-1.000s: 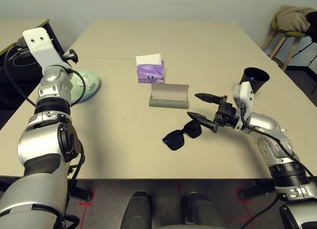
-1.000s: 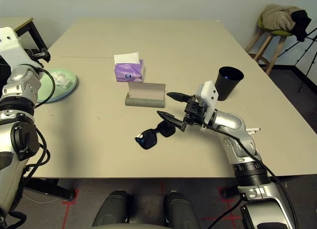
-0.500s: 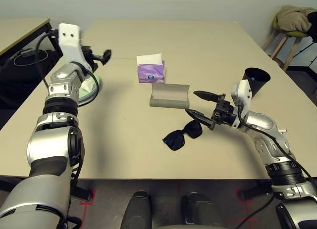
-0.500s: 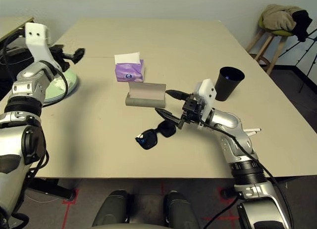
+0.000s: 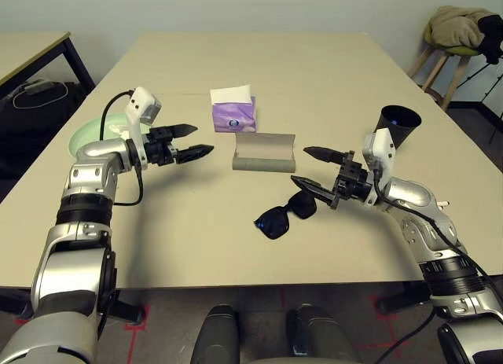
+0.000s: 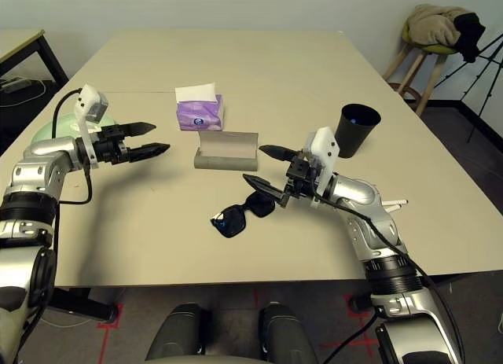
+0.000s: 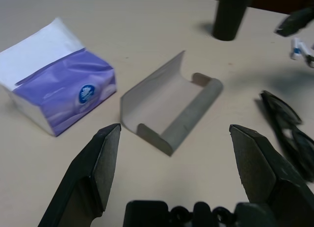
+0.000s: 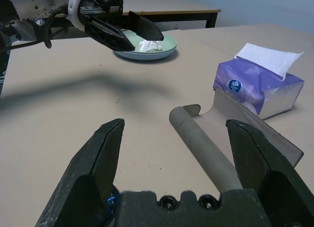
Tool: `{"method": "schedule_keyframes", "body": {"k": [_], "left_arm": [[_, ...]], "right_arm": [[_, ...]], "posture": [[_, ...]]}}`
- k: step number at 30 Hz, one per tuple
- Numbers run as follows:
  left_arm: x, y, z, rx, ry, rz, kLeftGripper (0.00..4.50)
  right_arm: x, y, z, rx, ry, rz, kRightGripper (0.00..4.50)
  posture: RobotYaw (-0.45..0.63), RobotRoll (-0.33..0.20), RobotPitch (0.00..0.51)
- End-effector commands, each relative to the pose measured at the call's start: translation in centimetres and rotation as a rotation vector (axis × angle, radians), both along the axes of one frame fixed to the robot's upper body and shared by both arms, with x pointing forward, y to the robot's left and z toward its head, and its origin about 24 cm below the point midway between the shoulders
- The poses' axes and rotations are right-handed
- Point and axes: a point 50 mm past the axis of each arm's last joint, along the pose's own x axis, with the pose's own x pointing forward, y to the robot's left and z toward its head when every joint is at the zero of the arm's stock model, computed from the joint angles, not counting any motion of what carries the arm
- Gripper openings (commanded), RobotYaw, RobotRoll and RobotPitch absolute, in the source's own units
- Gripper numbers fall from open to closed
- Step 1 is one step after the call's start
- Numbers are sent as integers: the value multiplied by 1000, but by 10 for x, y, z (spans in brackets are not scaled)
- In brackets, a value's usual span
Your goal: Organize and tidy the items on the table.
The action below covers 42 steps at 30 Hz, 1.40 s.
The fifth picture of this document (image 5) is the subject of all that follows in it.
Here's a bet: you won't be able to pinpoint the black plastic cup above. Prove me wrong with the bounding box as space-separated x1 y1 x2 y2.
373 105 422 151

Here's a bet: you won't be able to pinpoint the black sunglasses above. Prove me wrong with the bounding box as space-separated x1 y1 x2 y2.
254 190 318 241

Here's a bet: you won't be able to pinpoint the grey robot leg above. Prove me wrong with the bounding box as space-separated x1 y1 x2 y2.
286 303 362 364
195 304 240 364

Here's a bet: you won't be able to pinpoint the grey robot right leg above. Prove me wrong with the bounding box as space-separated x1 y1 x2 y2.
286 303 362 364

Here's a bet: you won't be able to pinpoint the wooden stool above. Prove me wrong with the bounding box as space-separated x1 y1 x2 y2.
408 47 472 112

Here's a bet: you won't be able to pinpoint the black metal table foot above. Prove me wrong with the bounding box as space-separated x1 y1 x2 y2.
0 291 32 320
109 299 145 325
376 281 433 316

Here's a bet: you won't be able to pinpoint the black tripod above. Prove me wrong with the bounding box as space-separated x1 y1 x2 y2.
457 51 503 145

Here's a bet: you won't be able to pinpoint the white tissue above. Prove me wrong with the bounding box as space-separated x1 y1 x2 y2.
108 122 133 139

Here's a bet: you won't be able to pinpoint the grey power adapter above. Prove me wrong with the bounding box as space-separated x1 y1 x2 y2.
24 79 54 96

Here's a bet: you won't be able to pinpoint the purple tissue pack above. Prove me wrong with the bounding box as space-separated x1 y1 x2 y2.
209 83 258 134

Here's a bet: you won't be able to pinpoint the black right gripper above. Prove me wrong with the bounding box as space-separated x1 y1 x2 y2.
290 145 374 211

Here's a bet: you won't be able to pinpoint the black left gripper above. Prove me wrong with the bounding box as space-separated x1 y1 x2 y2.
143 123 215 167

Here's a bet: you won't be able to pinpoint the beige black-framed side table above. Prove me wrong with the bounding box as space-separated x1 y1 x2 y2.
0 31 97 101

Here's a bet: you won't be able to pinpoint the black garment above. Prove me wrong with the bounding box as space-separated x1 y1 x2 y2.
477 14 503 65

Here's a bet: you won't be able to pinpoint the thin white cable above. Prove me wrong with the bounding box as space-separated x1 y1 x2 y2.
13 80 68 110

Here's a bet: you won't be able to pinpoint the grey glasses case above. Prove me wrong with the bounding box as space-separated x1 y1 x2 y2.
231 132 296 172

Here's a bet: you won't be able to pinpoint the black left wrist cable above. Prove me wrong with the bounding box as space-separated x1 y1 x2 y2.
100 89 145 207

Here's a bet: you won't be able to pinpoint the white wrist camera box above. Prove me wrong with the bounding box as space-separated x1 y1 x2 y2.
362 127 396 206
124 86 163 171

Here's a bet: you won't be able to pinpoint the green seat cushion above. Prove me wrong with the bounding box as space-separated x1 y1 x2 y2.
424 25 483 57

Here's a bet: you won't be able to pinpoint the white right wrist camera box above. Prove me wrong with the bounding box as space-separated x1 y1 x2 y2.
362 127 396 206

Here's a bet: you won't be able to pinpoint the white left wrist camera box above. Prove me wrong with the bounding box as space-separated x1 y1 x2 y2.
124 86 163 171

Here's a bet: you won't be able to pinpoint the grey robot left leg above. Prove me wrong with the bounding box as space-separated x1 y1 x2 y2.
195 304 240 364

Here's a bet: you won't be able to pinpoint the green plastic plate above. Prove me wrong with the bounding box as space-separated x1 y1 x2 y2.
68 112 152 159

